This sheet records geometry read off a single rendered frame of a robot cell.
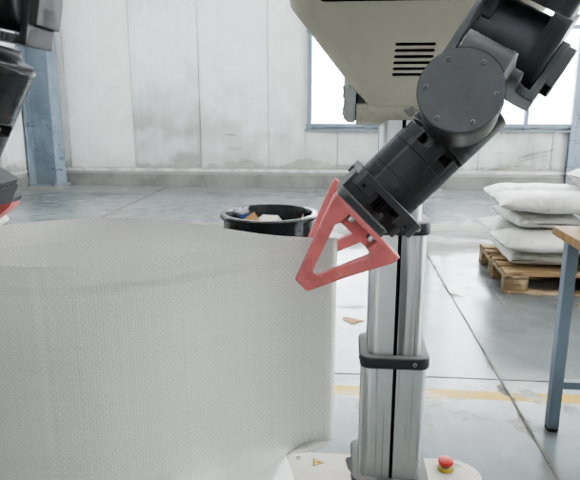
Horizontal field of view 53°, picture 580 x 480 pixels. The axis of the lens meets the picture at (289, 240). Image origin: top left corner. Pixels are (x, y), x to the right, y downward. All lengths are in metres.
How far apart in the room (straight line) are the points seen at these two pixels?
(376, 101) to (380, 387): 0.53
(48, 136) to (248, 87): 3.01
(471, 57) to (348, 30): 0.52
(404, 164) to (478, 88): 0.10
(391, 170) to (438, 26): 0.48
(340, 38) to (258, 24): 7.72
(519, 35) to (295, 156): 8.08
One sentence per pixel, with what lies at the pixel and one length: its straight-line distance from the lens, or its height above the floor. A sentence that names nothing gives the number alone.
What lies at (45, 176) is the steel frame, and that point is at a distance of 9.36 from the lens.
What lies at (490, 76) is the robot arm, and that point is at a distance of 0.41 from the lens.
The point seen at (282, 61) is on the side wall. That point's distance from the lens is 8.55.
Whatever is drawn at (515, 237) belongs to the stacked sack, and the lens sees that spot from 3.86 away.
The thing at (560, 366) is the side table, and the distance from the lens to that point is 2.30.
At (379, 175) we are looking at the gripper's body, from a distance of 0.47.
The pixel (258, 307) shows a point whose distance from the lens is 0.51.
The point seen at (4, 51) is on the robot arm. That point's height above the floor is 1.19.
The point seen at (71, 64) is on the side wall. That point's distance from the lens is 9.36.
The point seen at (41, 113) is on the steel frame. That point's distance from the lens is 9.30.
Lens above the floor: 1.15
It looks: 13 degrees down
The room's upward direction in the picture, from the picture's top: straight up
